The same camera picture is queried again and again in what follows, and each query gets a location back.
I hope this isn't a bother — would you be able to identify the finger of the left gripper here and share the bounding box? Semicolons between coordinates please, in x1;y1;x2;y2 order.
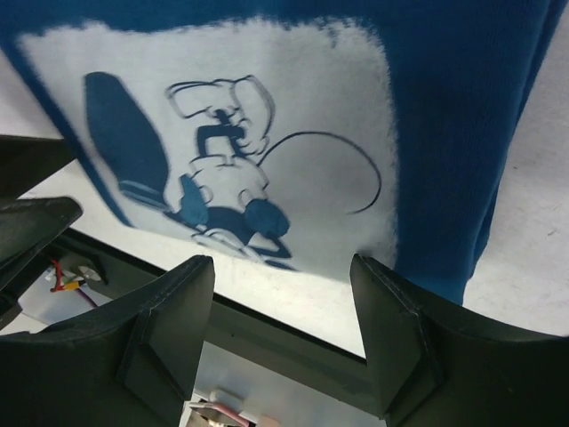
0;135;75;198
1;197;83;271

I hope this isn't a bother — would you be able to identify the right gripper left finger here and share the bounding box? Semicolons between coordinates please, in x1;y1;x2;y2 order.
1;255;215;426

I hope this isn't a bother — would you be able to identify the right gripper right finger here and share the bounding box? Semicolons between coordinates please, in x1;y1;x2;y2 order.
350;255;568;426

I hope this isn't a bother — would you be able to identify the blue printed t-shirt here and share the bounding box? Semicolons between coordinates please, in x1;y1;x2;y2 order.
1;1;565;304

